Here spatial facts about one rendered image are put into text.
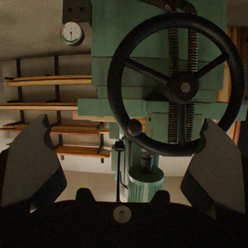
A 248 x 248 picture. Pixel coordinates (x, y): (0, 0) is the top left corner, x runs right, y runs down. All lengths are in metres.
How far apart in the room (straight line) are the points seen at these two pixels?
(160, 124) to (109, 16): 0.36
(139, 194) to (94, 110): 0.44
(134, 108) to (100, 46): 0.22
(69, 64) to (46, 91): 0.83
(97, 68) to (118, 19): 0.16
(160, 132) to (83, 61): 2.95
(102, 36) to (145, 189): 0.62
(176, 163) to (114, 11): 3.29
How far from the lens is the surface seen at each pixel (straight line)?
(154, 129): 0.38
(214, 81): 0.54
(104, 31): 0.50
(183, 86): 0.27
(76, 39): 0.44
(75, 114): 0.66
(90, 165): 3.56
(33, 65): 3.81
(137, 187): 0.69
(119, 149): 0.79
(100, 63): 0.47
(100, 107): 0.46
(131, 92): 0.45
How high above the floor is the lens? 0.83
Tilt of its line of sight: 13 degrees up
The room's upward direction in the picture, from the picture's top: 179 degrees counter-clockwise
